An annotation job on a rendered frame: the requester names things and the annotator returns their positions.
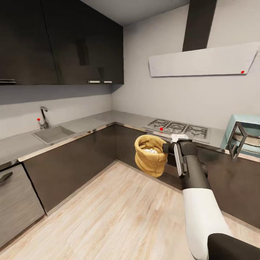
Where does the popcorn bag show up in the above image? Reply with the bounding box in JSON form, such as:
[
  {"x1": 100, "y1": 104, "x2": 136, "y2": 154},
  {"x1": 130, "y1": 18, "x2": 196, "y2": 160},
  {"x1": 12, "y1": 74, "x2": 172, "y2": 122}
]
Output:
[{"x1": 135, "y1": 135, "x2": 168, "y2": 178}]

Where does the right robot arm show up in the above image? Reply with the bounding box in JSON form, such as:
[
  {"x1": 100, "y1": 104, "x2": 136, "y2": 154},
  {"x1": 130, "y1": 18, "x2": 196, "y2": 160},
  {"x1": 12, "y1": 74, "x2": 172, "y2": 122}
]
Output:
[{"x1": 162, "y1": 133, "x2": 260, "y2": 260}]

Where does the microwave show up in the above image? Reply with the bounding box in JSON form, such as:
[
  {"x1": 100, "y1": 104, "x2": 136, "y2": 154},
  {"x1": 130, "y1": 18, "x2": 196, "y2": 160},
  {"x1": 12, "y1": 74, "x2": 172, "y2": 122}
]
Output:
[{"x1": 226, "y1": 113, "x2": 260, "y2": 162}]

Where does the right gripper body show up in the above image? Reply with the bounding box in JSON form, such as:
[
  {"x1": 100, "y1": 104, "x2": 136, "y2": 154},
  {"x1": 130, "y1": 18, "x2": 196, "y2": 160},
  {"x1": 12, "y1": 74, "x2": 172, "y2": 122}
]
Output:
[{"x1": 162, "y1": 143, "x2": 174, "y2": 154}]

